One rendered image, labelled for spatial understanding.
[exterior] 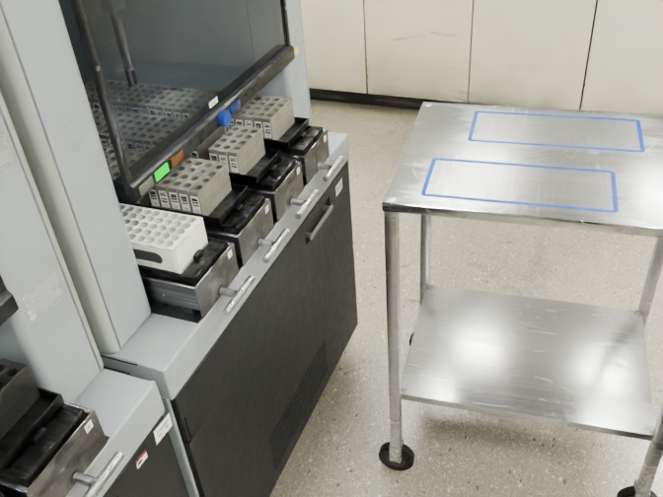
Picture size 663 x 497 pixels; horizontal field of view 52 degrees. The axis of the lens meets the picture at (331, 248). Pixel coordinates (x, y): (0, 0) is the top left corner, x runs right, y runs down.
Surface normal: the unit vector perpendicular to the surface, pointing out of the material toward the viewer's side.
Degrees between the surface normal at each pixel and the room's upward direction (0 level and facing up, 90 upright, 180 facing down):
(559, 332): 0
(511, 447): 0
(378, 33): 90
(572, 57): 90
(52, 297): 90
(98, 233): 90
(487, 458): 0
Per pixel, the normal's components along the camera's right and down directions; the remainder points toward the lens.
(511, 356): -0.07, -0.80
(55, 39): 0.93, 0.16
